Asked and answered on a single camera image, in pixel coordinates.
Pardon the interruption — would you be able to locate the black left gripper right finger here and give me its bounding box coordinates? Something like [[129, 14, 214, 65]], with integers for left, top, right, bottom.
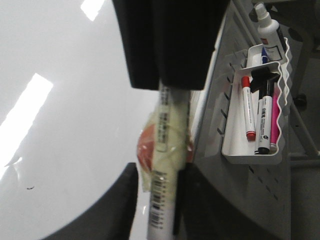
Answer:
[[175, 163, 290, 240]]

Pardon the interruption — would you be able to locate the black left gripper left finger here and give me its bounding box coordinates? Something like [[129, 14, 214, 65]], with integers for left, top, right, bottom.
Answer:
[[45, 162, 138, 240]]

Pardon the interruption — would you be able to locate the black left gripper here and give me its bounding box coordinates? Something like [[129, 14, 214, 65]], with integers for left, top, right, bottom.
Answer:
[[113, 0, 229, 90]]

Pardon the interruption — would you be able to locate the black marker with taped magnet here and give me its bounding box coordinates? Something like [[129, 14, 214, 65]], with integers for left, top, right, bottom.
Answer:
[[146, 84, 191, 240]]

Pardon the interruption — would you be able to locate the red capped whiteboard marker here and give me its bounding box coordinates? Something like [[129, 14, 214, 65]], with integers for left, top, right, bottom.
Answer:
[[241, 75, 256, 142]]

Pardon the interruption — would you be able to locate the black capped whiteboard marker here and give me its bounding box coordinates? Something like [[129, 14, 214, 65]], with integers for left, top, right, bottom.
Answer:
[[254, 80, 274, 155]]

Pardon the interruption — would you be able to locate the grey perforated metal stand panel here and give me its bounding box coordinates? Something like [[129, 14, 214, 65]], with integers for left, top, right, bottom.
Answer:
[[192, 0, 320, 240]]

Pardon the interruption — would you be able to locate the blue capped marker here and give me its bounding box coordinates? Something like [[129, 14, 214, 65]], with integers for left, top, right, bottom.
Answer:
[[261, 47, 269, 64]]

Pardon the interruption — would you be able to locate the black marker cap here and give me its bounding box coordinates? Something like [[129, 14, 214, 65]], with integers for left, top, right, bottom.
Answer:
[[250, 66, 280, 93]]

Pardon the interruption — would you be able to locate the white spray cleaner bottle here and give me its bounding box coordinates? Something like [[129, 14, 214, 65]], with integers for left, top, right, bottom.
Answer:
[[254, 2, 287, 63]]

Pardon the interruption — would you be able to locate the white wavy marker tray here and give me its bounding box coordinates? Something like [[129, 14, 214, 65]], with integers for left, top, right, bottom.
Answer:
[[221, 37, 294, 166]]

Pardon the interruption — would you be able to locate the pink highlighter pen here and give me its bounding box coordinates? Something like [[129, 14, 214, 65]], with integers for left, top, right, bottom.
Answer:
[[270, 89, 280, 152]]

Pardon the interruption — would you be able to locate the white whiteboard with aluminium frame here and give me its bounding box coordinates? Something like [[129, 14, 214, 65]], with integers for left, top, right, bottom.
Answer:
[[0, 0, 226, 240]]

